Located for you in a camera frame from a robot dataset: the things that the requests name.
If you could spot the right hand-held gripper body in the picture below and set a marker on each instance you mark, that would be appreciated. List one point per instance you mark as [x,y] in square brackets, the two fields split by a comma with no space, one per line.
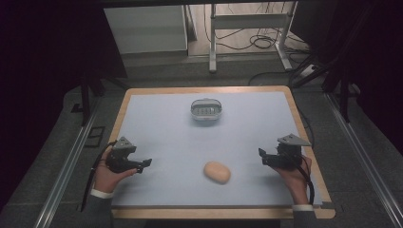
[285,153]

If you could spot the white table mat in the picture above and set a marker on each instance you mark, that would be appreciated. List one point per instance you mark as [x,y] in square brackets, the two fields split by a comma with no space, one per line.
[202,152]

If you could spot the black tripod stand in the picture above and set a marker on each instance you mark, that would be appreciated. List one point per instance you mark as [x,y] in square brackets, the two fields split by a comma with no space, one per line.
[92,79]
[339,76]

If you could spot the silver floor rail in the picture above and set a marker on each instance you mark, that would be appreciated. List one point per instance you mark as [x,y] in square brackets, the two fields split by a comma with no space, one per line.
[364,158]
[68,171]

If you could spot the person's left hand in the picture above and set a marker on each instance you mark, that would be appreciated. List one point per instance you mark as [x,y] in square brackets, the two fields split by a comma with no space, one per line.
[109,177]

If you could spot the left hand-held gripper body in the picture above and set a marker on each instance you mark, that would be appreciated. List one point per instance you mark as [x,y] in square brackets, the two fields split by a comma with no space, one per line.
[120,155]

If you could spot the white cabinet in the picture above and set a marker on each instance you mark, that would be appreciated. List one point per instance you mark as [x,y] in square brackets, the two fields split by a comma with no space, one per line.
[145,30]

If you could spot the person's right hand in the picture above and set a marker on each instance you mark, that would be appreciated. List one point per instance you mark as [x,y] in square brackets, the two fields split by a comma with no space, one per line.
[294,183]

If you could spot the white metal stand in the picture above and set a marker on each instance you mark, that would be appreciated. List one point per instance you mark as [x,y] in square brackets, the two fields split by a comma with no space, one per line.
[250,31]

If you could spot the tan potato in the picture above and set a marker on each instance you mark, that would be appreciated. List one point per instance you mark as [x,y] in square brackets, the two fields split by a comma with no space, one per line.
[217,172]

